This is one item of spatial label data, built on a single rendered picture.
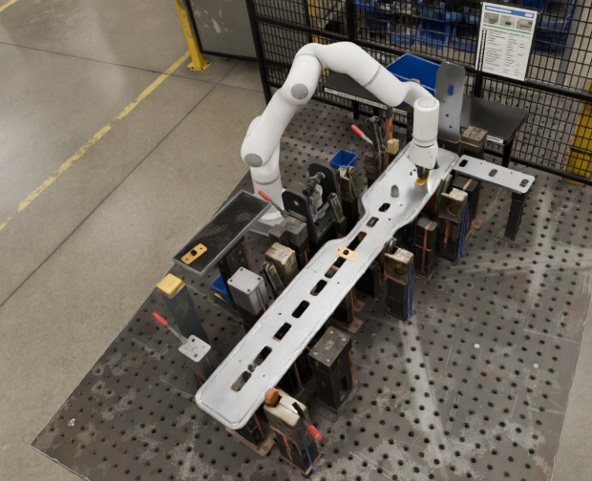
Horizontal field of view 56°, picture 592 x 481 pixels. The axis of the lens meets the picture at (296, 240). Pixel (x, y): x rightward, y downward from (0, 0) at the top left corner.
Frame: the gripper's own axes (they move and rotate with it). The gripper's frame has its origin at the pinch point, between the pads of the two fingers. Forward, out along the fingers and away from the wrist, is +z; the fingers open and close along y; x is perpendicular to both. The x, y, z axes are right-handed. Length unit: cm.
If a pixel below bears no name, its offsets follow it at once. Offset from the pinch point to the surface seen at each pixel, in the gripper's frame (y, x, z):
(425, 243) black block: 13.1, -22.0, 12.2
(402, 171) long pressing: -8.9, 0.3, 3.3
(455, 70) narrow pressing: -1.8, 26.5, -28.6
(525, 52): 14, 54, -25
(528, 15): 12, 54, -39
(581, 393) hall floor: 81, 5, 103
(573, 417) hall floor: 82, -8, 103
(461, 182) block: 13.0, 6.9, 5.3
